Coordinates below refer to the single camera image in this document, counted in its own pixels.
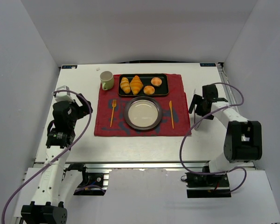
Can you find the right striped croissant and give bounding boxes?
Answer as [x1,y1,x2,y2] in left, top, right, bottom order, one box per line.
[130,75,143,95]

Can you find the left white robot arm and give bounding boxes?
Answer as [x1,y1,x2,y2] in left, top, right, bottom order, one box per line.
[21,91,93,224]

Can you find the black rectangular tray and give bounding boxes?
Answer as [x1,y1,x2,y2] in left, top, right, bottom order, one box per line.
[118,73,169,98]

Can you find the orange plastic fork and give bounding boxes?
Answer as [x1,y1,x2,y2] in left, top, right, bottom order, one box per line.
[110,99,117,127]

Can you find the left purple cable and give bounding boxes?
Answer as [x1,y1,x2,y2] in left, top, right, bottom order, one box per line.
[2,90,93,224]

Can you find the left striped croissant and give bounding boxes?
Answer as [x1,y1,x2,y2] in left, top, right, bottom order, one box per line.
[120,77,131,94]

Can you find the round bread bun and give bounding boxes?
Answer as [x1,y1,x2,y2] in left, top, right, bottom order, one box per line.
[151,77,162,87]
[143,85,155,95]

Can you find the red patterned placemat cloth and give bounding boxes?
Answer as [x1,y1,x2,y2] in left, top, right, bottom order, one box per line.
[94,74,190,137]

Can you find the blue table label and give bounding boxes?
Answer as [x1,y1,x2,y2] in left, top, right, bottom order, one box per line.
[200,63,217,67]
[61,65,77,70]

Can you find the left blue table label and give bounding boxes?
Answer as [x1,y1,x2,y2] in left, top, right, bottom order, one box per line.
[61,65,77,70]

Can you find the right blue table label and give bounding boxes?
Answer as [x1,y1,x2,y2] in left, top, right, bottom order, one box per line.
[200,63,217,67]

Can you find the orange plastic knife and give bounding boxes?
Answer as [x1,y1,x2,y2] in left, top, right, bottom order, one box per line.
[169,100,174,129]

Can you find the dark rimmed white plate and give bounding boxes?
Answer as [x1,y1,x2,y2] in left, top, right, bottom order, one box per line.
[123,96,163,131]

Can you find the aluminium table frame rail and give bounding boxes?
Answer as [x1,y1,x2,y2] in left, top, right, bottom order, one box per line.
[209,63,253,172]

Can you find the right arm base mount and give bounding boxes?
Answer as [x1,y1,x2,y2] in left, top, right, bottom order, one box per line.
[181,173,231,198]

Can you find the striped croissant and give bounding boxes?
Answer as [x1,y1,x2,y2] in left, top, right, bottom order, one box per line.
[120,77,131,94]
[130,75,143,95]

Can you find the pale green mug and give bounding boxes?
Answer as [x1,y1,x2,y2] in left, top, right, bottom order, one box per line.
[100,71,114,91]

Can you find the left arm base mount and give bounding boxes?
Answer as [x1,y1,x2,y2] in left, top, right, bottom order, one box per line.
[62,163,105,196]

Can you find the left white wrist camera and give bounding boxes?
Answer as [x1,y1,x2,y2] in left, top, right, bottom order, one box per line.
[52,85,75,103]

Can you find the metal serving tongs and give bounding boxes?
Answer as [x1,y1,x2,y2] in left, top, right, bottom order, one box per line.
[193,106,200,131]

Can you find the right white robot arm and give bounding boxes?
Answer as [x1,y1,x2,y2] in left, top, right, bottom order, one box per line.
[189,84,262,175]

